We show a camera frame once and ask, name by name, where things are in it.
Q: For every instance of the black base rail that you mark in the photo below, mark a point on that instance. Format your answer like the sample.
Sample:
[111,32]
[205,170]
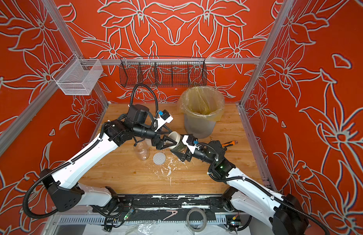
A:
[162,202]

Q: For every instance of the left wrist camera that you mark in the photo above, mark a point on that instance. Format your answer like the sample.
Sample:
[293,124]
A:
[162,118]

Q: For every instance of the clear plastic wall basket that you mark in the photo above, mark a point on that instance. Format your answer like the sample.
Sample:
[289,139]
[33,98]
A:
[78,77]

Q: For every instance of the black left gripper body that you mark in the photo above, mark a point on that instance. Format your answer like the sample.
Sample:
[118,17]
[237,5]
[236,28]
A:
[146,132]

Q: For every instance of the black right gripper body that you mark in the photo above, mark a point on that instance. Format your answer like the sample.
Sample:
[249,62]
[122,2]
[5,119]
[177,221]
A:
[188,150]

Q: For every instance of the black wire wall basket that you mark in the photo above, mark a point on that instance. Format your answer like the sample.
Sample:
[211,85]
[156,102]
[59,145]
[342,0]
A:
[163,71]

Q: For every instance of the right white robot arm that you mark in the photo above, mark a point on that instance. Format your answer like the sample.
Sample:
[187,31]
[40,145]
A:
[282,214]

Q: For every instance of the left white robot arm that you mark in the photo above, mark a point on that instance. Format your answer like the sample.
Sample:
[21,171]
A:
[137,124]

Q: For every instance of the glass jar patterned lid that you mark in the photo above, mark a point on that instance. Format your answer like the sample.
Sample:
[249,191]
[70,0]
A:
[141,150]

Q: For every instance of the beige lid of front jar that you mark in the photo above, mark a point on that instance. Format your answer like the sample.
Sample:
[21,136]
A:
[175,136]

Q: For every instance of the translucent ribbed trash bin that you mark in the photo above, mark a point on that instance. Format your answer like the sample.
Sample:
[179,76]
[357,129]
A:
[200,128]

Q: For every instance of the glass jar beige lid front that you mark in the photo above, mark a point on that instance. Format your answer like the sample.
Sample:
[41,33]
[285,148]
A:
[179,147]

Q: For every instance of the clear tape roll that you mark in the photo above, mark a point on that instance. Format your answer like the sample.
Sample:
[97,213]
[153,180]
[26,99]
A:
[196,220]

